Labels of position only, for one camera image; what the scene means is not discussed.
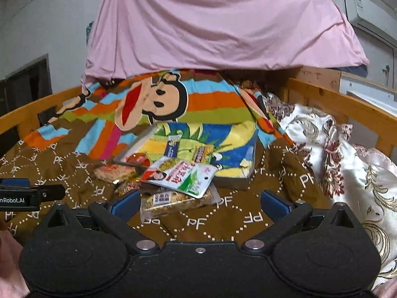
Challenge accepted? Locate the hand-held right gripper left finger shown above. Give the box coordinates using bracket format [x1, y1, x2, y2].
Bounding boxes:
[38, 189, 159, 255]

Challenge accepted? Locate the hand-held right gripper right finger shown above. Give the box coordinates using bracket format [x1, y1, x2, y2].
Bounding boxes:
[242, 189, 364, 255]

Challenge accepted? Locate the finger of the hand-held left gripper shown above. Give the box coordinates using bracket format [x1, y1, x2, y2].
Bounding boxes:
[0, 185, 66, 208]
[0, 178, 31, 187]

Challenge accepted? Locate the dark dried fruit packet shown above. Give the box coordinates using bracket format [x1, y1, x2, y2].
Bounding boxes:
[114, 178, 148, 197]

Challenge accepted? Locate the rice cracker packet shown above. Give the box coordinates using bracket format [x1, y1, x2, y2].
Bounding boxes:
[94, 163, 139, 184]

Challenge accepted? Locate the orange red meat packet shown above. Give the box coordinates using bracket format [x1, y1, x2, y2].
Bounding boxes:
[125, 152, 153, 166]

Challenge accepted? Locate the clear nut bar packet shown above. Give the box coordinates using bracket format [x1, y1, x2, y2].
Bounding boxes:
[139, 184, 223, 224]

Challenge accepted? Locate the white green snack packet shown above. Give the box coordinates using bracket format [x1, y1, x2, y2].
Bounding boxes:
[140, 156, 218, 198]

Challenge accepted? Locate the metal tray with colourful print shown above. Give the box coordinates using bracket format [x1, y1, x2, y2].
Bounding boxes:
[113, 122, 260, 190]

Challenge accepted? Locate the brown patterned blanket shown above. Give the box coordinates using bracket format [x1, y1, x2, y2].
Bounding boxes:
[0, 130, 331, 246]

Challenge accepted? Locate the pale pink cloth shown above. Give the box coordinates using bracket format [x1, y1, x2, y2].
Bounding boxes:
[0, 220, 30, 298]

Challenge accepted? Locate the white floral satin quilt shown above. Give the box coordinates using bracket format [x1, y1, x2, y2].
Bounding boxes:
[263, 91, 397, 290]

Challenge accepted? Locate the dark framed window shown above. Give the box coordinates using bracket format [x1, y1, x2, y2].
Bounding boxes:
[0, 54, 53, 151]

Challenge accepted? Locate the striped cartoon monkey blanket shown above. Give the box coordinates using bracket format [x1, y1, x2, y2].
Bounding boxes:
[29, 69, 281, 166]

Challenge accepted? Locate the white cabinet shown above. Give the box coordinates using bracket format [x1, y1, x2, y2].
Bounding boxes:
[339, 71, 397, 108]

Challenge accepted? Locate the pink bed sheet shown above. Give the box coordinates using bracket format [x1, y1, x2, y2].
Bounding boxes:
[81, 0, 370, 89]

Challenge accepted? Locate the white air conditioner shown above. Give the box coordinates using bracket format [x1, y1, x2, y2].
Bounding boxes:
[344, 0, 397, 34]

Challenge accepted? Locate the wooden bed frame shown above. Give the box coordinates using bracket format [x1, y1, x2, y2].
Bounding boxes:
[0, 77, 397, 159]

